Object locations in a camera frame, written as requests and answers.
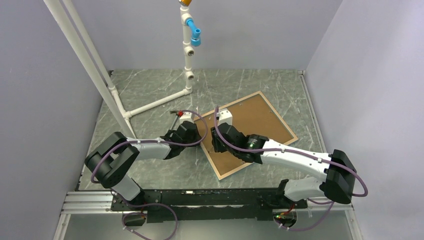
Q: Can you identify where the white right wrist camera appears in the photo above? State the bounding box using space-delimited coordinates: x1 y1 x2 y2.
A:
216 108 233 126

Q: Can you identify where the white pvc pipe stand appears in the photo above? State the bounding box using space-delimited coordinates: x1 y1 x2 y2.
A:
45 0 199 137

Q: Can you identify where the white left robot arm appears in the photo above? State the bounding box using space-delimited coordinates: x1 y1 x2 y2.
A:
84 121 202 210

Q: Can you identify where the blue picture frame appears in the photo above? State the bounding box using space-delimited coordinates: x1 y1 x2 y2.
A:
194 91 299 181

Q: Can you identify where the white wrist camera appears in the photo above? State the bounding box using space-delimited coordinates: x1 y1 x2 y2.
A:
178 111 194 124
216 108 233 126

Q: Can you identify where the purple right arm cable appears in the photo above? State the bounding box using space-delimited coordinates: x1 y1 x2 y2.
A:
213 105 369 232

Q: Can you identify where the aluminium table edge rail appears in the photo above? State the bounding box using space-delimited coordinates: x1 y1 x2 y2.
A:
297 70 355 212

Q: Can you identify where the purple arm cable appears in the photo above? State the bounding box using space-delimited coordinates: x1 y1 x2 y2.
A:
213 105 369 232
90 109 209 240

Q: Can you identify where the steel claw hammer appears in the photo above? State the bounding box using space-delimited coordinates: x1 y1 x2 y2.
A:
169 110 183 130

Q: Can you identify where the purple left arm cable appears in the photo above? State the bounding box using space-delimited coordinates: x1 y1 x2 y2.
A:
90 109 209 240

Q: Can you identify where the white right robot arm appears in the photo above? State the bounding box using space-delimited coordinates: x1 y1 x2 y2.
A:
210 123 358 208

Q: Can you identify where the orange pipe cap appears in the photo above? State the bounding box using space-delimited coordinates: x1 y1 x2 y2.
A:
179 0 192 7

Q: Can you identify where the blue pipe fitting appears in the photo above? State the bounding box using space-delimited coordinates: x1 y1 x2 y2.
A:
185 18 202 47

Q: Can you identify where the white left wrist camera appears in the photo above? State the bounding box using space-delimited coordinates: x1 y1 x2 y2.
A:
178 111 194 124

